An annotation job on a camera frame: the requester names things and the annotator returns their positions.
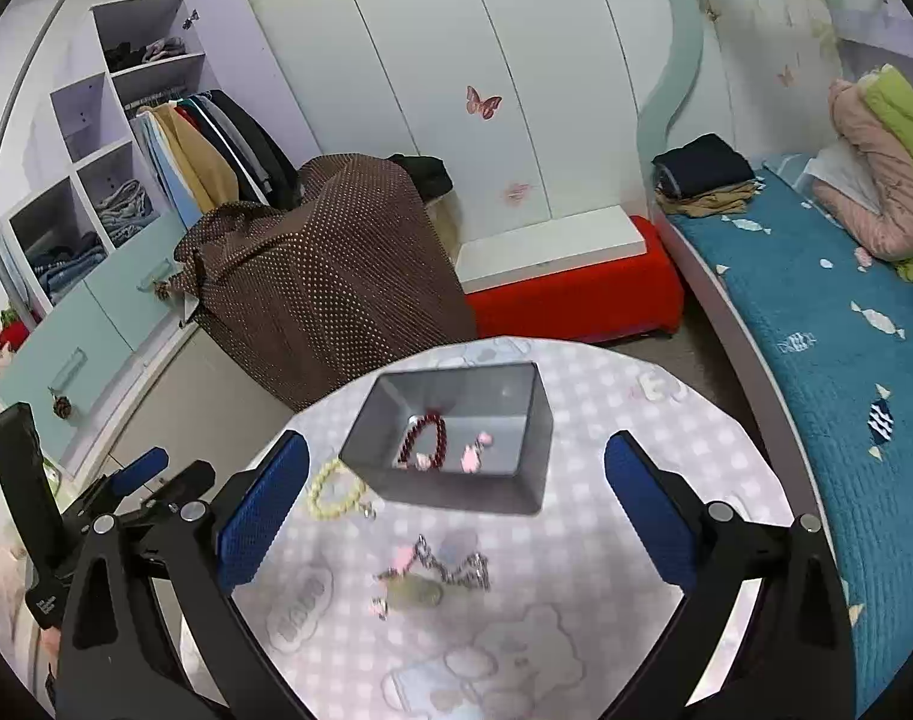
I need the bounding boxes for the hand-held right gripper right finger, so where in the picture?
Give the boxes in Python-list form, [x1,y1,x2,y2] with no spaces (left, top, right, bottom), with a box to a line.
[604,431,857,720]

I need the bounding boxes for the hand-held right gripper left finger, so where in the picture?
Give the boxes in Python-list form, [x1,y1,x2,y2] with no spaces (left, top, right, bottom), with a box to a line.
[55,431,317,720]

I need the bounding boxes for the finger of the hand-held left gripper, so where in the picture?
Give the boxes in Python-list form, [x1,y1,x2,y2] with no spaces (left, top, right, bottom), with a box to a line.
[136,460,217,522]
[70,446,170,524]

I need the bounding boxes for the pale yellow bead bracelet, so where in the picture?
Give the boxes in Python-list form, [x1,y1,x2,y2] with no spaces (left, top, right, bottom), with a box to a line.
[307,459,380,521]

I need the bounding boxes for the dark red bead bracelet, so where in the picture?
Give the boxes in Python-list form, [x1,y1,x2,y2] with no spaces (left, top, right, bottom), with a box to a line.
[395,410,452,473]

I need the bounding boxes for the pink flower earring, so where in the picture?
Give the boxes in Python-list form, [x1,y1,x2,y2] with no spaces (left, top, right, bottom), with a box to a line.
[460,429,497,476]

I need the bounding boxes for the grey jewelry box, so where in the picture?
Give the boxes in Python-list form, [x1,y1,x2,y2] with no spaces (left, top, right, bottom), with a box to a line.
[340,362,555,518]

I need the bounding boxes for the silver chain necklace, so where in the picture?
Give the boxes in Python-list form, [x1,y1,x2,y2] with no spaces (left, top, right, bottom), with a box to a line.
[370,534,494,621]

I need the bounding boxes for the red plush toy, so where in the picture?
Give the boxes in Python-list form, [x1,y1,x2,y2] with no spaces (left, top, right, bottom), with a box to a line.
[0,307,41,353]

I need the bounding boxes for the teal drawer cabinet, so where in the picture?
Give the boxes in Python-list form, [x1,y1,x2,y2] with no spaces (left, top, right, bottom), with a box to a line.
[0,216,197,421]

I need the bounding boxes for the folded blue clothes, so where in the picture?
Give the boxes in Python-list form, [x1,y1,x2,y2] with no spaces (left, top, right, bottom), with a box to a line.
[28,231,109,295]

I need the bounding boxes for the red bench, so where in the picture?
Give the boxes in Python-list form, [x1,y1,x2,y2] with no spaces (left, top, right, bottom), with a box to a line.
[464,216,687,343]

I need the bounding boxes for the blue printed bedsheet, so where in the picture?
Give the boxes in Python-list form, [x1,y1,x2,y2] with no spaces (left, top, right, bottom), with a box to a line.
[665,153,913,715]

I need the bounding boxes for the brown dotted cloth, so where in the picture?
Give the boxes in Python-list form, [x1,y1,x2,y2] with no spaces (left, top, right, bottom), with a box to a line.
[173,154,479,413]

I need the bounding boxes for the folded jeans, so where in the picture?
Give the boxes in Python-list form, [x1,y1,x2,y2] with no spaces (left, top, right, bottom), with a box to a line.
[97,178,161,241]

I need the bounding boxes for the white board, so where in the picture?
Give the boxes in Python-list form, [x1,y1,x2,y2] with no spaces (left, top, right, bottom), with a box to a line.
[454,205,648,293]

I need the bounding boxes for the folded tan clothes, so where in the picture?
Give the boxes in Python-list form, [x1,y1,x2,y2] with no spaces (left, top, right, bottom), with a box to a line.
[655,178,767,221]

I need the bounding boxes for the hanging clothes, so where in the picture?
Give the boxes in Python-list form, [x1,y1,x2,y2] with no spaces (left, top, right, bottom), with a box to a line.
[130,88,302,217]

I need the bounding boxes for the white shelf unit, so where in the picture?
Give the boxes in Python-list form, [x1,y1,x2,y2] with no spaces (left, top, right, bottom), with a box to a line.
[0,0,229,316]

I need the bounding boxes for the black garment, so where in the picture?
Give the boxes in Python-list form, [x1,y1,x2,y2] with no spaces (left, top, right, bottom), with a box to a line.
[388,153,455,200]

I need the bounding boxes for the pink quilt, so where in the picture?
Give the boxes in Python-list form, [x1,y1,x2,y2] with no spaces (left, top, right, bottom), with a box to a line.
[807,79,913,261]

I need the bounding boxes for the white pillow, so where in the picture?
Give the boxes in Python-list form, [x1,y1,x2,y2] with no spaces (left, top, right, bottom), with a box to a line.
[797,144,881,212]

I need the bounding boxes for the dark folded clothes on shelf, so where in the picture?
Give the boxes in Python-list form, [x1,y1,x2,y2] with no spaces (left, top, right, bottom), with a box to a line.
[103,36,189,72]

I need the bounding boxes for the green blanket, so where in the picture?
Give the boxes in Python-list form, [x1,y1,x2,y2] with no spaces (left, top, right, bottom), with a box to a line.
[860,66,913,284]

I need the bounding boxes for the white wardrobe with butterflies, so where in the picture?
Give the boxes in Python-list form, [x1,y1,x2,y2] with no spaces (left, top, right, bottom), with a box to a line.
[235,0,677,224]

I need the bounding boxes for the grey bed frame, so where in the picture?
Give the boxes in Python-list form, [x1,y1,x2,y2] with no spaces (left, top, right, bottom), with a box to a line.
[651,216,849,586]

